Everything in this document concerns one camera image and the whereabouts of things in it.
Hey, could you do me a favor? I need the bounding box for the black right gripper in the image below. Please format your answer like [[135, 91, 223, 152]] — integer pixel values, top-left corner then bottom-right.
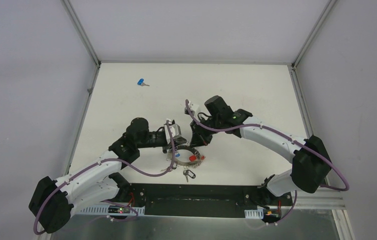
[[190, 115, 223, 148]]

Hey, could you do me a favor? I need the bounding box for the metal disc with keyrings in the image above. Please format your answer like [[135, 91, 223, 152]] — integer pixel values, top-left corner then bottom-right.
[[167, 145, 206, 170]]

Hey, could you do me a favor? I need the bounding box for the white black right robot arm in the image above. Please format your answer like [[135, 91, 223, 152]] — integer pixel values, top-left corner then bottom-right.
[[184, 95, 332, 205]]

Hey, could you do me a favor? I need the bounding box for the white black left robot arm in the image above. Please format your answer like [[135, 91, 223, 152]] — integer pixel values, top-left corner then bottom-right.
[[28, 117, 187, 235]]

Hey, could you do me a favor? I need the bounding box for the red key tag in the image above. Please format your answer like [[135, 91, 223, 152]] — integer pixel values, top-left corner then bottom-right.
[[189, 155, 197, 162]]

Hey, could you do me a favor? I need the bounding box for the silver key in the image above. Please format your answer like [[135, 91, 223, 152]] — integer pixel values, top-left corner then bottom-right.
[[182, 169, 196, 183]]

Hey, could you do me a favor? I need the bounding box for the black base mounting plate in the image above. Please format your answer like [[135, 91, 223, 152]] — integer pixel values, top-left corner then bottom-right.
[[97, 183, 294, 220]]

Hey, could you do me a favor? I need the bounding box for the blue capped key far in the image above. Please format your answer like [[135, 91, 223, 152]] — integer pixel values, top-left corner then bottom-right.
[[137, 78, 150, 87]]

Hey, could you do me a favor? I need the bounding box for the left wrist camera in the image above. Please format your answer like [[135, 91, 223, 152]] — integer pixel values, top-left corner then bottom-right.
[[164, 121, 182, 141]]

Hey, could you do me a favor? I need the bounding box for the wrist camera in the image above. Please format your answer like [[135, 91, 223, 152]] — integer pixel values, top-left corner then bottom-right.
[[164, 121, 182, 141], [186, 101, 200, 115]]

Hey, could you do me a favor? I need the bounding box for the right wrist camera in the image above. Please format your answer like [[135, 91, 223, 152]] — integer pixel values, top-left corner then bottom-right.
[[186, 101, 200, 115]]

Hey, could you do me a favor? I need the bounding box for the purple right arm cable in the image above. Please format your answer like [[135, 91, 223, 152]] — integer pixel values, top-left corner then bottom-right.
[[185, 99, 350, 226]]

